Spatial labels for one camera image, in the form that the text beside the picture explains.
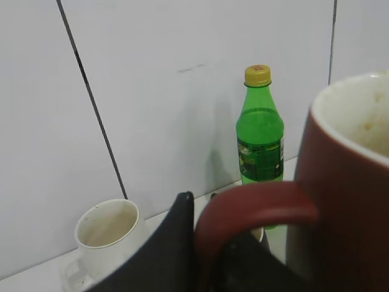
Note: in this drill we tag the white ceramic mug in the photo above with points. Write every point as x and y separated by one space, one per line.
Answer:
107 235

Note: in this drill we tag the red ceramic mug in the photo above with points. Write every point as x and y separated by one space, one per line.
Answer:
336 207

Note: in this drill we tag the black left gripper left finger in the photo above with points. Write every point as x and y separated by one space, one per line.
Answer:
166 261

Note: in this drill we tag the green soda bottle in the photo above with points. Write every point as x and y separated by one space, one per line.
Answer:
260 130

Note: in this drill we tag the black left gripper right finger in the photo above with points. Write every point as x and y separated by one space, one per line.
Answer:
246 264

